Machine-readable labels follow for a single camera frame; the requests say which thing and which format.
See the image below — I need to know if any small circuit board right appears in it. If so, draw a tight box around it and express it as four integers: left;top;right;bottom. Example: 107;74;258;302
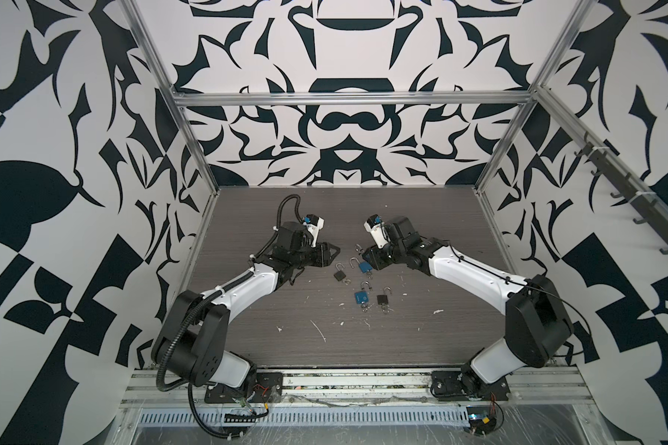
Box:
464;404;505;437

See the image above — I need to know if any white slotted cable duct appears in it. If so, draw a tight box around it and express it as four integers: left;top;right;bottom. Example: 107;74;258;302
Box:
135;407;471;428

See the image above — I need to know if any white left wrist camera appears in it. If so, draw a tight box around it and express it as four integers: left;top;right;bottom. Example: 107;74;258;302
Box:
304;214;325;248

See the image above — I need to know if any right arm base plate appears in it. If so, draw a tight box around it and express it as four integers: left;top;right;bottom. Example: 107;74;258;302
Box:
430;370;508;402

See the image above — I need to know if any black corrugated cable left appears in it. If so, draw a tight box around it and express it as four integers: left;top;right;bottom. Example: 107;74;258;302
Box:
155;288;224;393

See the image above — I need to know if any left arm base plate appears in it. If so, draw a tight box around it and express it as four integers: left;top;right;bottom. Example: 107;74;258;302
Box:
204;371;284;404

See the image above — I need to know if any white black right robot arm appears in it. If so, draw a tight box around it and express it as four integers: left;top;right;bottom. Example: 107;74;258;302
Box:
363;214;573;395

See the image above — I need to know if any aluminium frame post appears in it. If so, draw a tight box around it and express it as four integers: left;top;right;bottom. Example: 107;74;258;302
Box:
474;0;597;195
119;0;219;196

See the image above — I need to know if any aluminium frame post left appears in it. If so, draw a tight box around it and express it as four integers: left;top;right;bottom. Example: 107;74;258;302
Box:
119;0;219;196

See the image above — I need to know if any grey hook rack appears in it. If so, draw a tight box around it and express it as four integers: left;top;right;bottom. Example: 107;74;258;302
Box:
574;132;668;256

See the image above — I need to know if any aluminium frame post right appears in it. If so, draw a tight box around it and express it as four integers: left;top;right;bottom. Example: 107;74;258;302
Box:
474;0;597;195

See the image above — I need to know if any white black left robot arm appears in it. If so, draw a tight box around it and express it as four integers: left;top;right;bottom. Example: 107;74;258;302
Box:
151;214;341;392

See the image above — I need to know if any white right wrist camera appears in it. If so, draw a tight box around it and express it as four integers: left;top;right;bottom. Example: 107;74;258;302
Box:
364;214;390;250

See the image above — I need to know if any aluminium frame crossbar back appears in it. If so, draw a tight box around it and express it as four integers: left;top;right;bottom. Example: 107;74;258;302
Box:
174;91;532;107

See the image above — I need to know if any blue padlock lower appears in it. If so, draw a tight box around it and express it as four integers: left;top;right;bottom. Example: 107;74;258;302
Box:
354;281;372;313

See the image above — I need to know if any blue padlock upper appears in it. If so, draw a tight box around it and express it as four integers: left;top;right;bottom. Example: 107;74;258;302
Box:
349;257;373;278

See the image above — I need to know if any blue padlock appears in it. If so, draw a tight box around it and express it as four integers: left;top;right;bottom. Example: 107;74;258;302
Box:
349;257;373;278
354;281;372;313

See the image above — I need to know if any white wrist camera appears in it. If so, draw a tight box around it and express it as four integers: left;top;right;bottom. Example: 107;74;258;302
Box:
364;214;390;250
304;214;325;248

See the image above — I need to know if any aluminium front rail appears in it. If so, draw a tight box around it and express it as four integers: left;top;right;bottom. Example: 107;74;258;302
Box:
120;366;594;408

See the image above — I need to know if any black padlock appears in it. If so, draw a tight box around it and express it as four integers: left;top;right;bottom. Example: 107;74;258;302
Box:
377;287;392;314
333;263;351;285

